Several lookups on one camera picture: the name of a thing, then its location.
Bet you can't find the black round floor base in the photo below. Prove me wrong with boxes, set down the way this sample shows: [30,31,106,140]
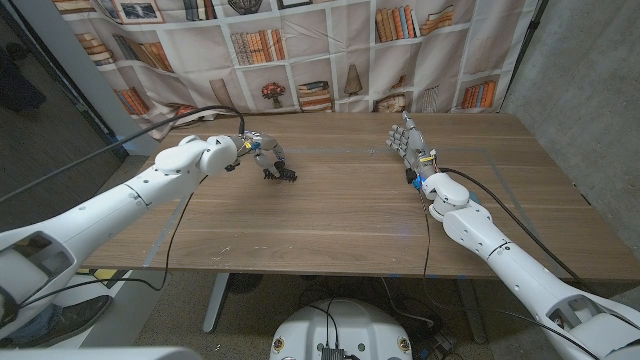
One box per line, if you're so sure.
[227,273,264,295]

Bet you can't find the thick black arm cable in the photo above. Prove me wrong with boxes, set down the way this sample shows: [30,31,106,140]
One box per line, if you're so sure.
[0,104,246,204]
[438,166,594,294]

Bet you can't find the person in jeans, dark shoe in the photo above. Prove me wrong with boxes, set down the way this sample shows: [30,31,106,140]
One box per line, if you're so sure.
[0,293,114,349]

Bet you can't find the grey floor cable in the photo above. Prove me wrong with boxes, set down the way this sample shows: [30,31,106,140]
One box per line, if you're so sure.
[380,277,435,327]

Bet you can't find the grey table leg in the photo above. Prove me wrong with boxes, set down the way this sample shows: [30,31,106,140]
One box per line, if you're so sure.
[455,278,487,345]

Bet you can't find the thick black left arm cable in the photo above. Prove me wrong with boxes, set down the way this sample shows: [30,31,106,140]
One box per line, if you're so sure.
[0,104,246,204]

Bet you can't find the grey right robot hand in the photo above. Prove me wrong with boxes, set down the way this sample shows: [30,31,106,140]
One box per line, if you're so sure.
[385,110,440,192]

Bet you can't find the thin braided left arm cable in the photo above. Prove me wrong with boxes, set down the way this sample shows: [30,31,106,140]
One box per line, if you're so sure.
[17,174,209,307]

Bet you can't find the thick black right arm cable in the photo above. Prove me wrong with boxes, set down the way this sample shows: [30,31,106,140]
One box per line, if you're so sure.
[438,166,594,294]

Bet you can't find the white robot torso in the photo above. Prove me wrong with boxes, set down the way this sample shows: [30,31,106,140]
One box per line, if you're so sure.
[268,298,415,360]

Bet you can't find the thin braided right arm cable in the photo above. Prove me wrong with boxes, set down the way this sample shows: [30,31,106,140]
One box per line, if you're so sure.
[419,190,601,360]

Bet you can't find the black torso cable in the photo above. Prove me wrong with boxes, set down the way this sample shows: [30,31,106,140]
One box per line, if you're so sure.
[304,299,342,349]

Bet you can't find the black claw hair clip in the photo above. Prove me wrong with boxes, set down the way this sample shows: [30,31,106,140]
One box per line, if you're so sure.
[262,167,298,183]

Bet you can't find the power strip on floor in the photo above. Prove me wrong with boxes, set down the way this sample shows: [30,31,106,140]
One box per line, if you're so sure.
[419,332,456,360]

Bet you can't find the thin braided arm cable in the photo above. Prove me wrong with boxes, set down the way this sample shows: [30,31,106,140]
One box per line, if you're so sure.
[17,174,209,307]
[419,190,601,360]

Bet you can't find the white robot body edge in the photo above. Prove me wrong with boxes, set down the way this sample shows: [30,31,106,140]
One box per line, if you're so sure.
[0,344,204,360]

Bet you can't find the dark glass door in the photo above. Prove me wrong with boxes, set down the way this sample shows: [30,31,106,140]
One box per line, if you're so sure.
[0,4,129,234]

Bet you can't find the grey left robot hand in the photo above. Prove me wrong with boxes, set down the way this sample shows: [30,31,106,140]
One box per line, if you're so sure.
[234,130,289,176]

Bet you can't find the white table leg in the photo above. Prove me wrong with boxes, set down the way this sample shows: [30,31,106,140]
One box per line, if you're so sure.
[202,272,231,335]

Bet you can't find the yellow flat item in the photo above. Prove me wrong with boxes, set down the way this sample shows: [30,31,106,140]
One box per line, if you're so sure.
[77,268,119,282]

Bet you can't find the printed bookshelf backdrop cloth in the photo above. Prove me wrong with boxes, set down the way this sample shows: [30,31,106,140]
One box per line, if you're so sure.
[52,0,539,141]

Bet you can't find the black backdrop stand pole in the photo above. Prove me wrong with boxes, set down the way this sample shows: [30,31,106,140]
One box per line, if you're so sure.
[499,0,550,101]

